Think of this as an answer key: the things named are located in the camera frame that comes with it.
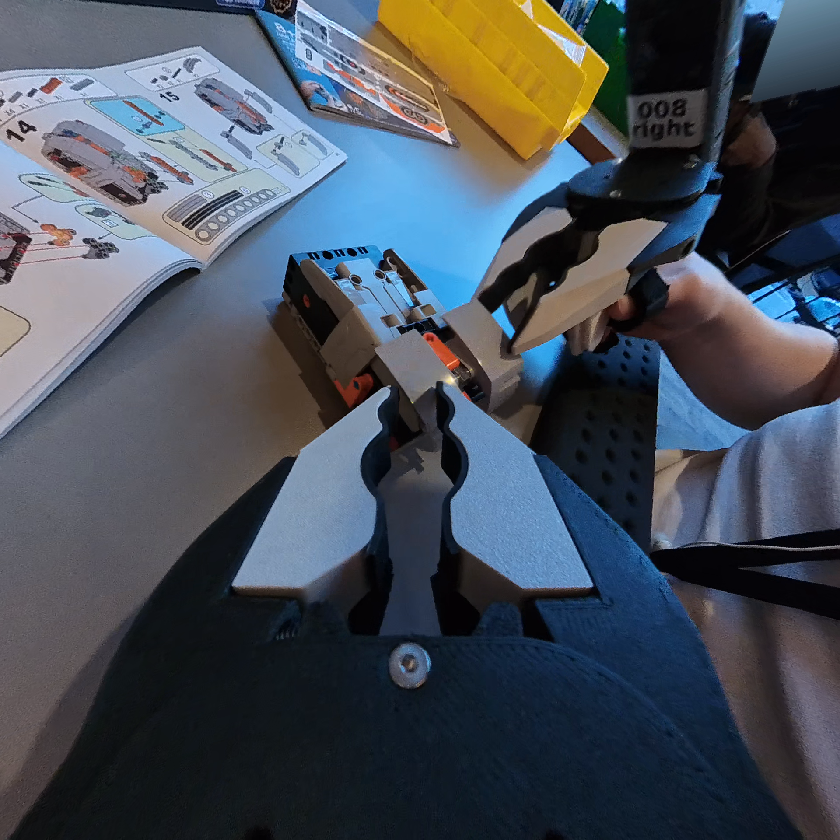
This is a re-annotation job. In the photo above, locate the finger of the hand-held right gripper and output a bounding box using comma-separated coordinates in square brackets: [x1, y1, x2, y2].
[474, 203, 585, 329]
[508, 217, 665, 357]

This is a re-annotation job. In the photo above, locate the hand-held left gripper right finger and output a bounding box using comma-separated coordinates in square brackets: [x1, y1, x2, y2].
[433, 382, 595, 614]

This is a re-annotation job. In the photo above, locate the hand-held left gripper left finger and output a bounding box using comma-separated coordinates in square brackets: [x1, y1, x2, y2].
[233, 386, 401, 614]

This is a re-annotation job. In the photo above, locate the grey brick robot model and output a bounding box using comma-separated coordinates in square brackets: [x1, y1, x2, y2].
[282, 246, 526, 434]

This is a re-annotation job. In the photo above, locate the person's right hand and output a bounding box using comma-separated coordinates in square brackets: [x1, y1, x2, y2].
[607, 252, 756, 395]

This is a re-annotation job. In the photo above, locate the green bin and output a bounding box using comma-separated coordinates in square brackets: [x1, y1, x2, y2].
[591, 0, 630, 132]

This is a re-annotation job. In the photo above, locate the yellow plastic bin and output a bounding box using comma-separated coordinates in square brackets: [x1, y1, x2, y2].
[377, 0, 610, 160]

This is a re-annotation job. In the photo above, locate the clear sticker sheet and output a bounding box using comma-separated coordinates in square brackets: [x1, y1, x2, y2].
[295, 0, 455, 142]

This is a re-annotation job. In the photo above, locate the blue leaflet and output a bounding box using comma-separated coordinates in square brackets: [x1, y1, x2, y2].
[255, 8, 460, 148]

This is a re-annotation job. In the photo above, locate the open instruction booklet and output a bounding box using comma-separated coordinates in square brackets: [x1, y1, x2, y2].
[0, 46, 349, 441]

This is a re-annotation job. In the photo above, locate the black strap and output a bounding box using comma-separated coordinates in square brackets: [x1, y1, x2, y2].
[650, 528, 840, 621]

